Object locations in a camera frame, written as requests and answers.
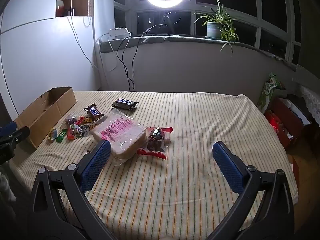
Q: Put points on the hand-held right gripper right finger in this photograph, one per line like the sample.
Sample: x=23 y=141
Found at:
x=227 y=166

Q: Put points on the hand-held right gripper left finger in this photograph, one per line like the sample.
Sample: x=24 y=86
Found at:
x=96 y=166

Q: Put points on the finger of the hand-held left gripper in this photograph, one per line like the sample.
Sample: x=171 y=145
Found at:
x=15 y=137
x=6 y=129

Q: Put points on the brown cardboard box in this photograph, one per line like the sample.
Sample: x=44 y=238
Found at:
x=37 y=120

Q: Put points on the sliced bread packet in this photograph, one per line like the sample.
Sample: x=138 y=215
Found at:
x=120 y=132

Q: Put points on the red orange snack packet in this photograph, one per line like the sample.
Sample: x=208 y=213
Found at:
x=71 y=133

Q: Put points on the green candy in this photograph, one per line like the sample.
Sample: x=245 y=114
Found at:
x=61 y=136

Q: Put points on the red clear date packet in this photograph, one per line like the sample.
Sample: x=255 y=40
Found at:
x=156 y=140

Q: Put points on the black cookie packet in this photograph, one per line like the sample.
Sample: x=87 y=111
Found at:
x=124 y=103

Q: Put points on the round jelly cup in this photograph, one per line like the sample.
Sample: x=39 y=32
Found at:
x=52 y=134

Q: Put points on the clear packet with dark snack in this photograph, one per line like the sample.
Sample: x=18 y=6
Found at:
x=82 y=130

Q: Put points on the red wrapped candy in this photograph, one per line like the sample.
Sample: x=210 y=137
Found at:
x=82 y=120

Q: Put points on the purple wrapped candy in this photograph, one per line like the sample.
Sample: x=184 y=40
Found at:
x=70 y=120

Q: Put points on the striped blanket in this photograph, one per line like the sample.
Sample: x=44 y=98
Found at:
x=187 y=130

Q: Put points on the brown chocolate bar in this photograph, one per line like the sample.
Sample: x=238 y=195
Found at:
x=93 y=112

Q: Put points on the red box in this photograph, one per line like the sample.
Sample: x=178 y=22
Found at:
x=285 y=122

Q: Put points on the green snack bag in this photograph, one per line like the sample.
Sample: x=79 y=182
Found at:
x=267 y=92

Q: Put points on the white lace cloth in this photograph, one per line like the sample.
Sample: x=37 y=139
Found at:
x=311 y=102

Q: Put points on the red white figurine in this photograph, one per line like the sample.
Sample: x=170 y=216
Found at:
x=60 y=6

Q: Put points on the white power strip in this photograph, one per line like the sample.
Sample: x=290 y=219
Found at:
x=119 y=33

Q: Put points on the potted spider plant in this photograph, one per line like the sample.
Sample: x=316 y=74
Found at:
x=217 y=22

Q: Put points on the black tripod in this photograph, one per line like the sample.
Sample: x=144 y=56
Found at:
x=167 y=21

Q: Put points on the white window frame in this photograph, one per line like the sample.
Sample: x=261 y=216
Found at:
x=258 y=17

